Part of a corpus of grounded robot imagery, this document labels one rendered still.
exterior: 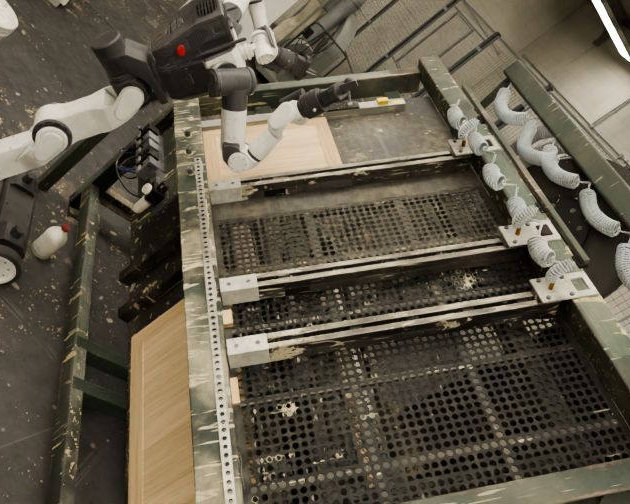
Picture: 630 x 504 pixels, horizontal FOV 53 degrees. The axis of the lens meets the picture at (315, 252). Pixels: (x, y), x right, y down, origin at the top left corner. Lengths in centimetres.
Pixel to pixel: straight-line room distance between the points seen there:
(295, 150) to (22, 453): 158
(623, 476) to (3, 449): 196
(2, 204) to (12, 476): 109
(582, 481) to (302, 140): 175
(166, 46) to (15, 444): 150
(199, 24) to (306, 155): 75
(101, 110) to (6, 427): 119
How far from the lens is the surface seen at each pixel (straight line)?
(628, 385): 202
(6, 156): 271
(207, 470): 179
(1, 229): 278
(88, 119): 256
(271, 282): 212
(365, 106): 302
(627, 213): 274
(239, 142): 231
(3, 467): 251
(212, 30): 233
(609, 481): 189
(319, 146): 279
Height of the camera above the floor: 194
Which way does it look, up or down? 20 degrees down
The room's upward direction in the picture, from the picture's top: 55 degrees clockwise
